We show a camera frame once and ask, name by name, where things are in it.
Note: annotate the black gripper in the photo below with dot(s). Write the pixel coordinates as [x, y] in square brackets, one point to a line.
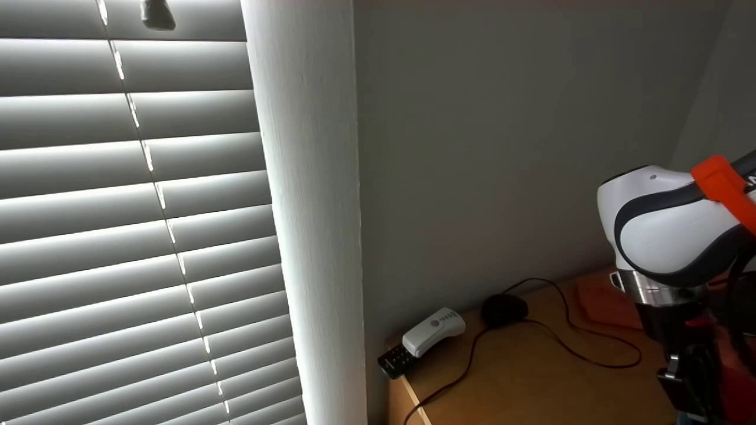
[693, 354]

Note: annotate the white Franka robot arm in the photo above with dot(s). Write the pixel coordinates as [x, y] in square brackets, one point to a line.
[669, 226]

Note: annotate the orange towel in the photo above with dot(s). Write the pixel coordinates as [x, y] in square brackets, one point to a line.
[604, 307]

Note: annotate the light wooden desk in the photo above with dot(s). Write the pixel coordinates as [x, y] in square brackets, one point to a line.
[536, 386]

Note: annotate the black round power adapter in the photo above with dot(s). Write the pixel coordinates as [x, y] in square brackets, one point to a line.
[504, 310]

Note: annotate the white plug adapter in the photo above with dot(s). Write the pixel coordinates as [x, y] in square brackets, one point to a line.
[431, 331]

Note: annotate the black power strip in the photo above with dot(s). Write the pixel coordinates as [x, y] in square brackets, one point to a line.
[396, 363]

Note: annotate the white window blind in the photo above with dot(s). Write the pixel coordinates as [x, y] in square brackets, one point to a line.
[133, 236]

